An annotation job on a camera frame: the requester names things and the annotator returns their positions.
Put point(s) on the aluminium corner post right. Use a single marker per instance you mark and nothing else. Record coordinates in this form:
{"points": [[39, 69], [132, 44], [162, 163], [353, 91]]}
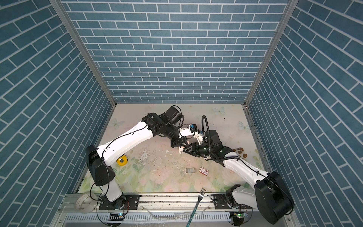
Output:
{"points": [[274, 42]]}

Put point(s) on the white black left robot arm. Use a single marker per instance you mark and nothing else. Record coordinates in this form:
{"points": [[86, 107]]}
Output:
{"points": [[100, 159]]}

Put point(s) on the aluminium corner post left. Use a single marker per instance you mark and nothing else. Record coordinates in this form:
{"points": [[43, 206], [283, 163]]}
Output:
{"points": [[66, 20]]}

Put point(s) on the aluminium corner post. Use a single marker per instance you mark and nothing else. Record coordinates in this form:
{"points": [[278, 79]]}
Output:
{"points": [[66, 20], [274, 42]]}

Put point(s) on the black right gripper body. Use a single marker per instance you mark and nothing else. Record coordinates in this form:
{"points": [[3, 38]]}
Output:
{"points": [[203, 150]]}

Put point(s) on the red white staple box sleeve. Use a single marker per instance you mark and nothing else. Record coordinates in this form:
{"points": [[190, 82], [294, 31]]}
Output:
{"points": [[204, 171]]}

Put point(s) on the white staple box tray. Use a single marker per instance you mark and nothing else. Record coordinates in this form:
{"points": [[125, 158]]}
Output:
{"points": [[190, 170]]}

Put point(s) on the aluminium front rail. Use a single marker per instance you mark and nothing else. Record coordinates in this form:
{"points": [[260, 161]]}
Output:
{"points": [[157, 203]]}

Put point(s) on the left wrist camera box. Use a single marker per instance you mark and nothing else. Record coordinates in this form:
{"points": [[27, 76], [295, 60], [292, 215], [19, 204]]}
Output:
{"points": [[188, 131]]}

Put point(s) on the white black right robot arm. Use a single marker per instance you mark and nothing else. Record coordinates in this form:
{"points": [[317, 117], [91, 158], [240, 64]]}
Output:
{"points": [[270, 195]]}

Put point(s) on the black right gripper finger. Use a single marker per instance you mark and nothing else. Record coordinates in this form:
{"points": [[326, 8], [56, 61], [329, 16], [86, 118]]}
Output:
{"points": [[190, 152], [189, 146]]}

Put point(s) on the green handled fork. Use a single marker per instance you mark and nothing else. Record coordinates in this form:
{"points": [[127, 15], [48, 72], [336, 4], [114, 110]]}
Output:
{"points": [[200, 197]]}

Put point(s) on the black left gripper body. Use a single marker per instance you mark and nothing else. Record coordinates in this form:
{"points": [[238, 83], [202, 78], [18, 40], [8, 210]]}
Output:
{"points": [[177, 141]]}

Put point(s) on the clear tape roll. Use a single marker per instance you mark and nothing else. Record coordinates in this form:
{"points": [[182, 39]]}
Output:
{"points": [[84, 204]]}

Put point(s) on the yellow small object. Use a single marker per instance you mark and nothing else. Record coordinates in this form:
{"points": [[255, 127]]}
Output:
{"points": [[122, 161]]}

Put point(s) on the brown white plush toy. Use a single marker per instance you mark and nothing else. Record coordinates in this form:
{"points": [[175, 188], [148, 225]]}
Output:
{"points": [[240, 152]]}

